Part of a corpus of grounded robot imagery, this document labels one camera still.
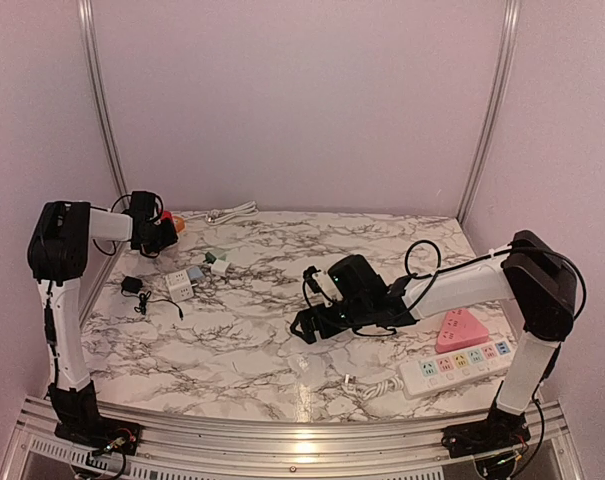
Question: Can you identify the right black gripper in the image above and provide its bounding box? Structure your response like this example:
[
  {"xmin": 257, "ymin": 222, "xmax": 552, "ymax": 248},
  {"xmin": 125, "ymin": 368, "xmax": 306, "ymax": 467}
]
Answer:
[{"xmin": 289, "ymin": 297, "xmax": 371, "ymax": 345}]

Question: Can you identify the orange power strip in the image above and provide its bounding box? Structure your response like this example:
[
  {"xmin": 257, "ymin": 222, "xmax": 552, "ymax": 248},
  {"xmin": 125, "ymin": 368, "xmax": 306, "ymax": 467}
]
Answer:
[{"xmin": 172, "ymin": 216, "xmax": 185, "ymax": 234}]

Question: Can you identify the black power adapter with cable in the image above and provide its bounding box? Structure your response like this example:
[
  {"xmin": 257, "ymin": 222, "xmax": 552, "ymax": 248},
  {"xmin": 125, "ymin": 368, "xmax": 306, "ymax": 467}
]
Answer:
[{"xmin": 120, "ymin": 276, "xmax": 184, "ymax": 320}]

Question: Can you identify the white cube socket adapter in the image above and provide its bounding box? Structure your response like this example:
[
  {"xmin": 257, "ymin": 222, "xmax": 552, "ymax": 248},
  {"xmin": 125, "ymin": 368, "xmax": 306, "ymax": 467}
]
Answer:
[{"xmin": 164, "ymin": 270, "xmax": 194, "ymax": 303}]

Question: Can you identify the white orange-strip cable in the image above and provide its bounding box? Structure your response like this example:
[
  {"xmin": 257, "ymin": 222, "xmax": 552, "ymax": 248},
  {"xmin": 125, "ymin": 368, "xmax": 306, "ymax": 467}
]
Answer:
[{"xmin": 181, "ymin": 200, "xmax": 259, "ymax": 226}]

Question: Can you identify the pink triangular power strip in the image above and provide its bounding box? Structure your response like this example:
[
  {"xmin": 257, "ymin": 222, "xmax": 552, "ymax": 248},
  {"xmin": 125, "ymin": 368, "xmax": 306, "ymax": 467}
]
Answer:
[{"xmin": 435, "ymin": 309, "xmax": 489, "ymax": 354}]

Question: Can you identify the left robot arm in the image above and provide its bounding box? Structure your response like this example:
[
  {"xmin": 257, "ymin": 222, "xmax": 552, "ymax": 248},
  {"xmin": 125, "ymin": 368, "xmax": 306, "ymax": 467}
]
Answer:
[{"xmin": 27, "ymin": 191, "xmax": 178, "ymax": 453}]

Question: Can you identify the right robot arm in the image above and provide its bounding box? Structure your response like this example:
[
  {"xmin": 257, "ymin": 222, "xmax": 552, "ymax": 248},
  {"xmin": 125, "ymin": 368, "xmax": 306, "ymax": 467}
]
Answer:
[{"xmin": 290, "ymin": 230, "xmax": 587, "ymax": 458}]

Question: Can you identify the blue small plug adapter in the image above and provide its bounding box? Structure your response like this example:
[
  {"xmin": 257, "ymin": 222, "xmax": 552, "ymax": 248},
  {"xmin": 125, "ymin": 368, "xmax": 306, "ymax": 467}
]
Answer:
[{"xmin": 187, "ymin": 266, "xmax": 205, "ymax": 284}]

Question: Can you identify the green grey plug adapter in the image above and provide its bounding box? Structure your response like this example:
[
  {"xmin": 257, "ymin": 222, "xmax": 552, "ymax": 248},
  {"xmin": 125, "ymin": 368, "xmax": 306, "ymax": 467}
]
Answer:
[{"xmin": 204, "ymin": 249, "xmax": 227, "ymax": 264}]

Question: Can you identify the white small charger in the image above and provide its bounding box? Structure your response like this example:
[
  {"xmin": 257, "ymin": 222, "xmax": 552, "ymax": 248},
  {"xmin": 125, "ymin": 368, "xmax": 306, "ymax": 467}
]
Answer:
[{"xmin": 210, "ymin": 259, "xmax": 231, "ymax": 277}]

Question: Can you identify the white multicolour power strip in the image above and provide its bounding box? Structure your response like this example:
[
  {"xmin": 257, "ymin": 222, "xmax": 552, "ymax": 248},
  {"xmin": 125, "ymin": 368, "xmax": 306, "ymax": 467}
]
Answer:
[{"xmin": 398, "ymin": 340, "xmax": 516, "ymax": 399}]

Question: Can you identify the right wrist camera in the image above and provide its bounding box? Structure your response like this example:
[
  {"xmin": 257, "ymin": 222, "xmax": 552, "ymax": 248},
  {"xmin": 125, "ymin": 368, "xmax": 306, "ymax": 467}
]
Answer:
[{"xmin": 303, "ymin": 266, "xmax": 343, "ymax": 306}]

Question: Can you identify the white bundled strip cable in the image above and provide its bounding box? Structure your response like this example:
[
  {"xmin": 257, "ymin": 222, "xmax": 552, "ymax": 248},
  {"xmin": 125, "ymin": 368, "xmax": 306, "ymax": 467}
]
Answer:
[{"xmin": 341, "ymin": 376, "xmax": 406, "ymax": 400}]

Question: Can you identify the aluminium front rail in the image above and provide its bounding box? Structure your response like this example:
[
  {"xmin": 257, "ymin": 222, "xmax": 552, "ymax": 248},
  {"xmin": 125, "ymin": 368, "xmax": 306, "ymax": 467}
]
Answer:
[{"xmin": 0, "ymin": 397, "xmax": 586, "ymax": 479}]

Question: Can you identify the left aluminium frame post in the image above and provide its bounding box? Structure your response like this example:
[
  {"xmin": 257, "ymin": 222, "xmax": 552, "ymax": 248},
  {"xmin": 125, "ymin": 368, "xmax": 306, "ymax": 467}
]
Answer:
[{"xmin": 77, "ymin": 0, "xmax": 128, "ymax": 195}]

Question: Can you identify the aluminium frame post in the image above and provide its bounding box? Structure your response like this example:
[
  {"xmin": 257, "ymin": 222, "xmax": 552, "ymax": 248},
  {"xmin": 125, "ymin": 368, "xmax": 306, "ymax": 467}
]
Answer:
[
  {"xmin": 456, "ymin": 0, "xmax": 522, "ymax": 226},
  {"xmin": 77, "ymin": 0, "xmax": 128, "ymax": 195}
]

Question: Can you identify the right aluminium frame post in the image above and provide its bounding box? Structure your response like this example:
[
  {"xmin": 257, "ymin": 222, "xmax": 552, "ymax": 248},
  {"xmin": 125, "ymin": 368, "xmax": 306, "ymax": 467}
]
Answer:
[{"xmin": 456, "ymin": 0, "xmax": 522, "ymax": 226}]

